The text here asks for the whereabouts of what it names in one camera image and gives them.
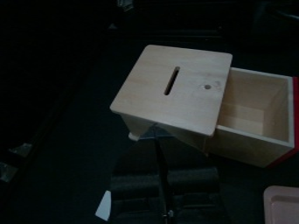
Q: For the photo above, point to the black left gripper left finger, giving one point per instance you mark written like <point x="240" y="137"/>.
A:
<point x="133" y="186"/>

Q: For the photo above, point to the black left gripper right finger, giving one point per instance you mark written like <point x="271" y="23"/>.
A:
<point x="192" y="186"/>

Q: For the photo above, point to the white paper piece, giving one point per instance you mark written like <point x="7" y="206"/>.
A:
<point x="104" y="207"/>

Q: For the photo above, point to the wooden drawer with red front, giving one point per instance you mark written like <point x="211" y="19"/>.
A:
<point x="252" y="110"/>

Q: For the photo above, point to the grey tape piece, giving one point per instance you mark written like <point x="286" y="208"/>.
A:
<point x="7" y="172"/>
<point x="21" y="149"/>

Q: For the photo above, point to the wooden box with slot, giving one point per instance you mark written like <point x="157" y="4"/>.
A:
<point x="175" y="87"/>

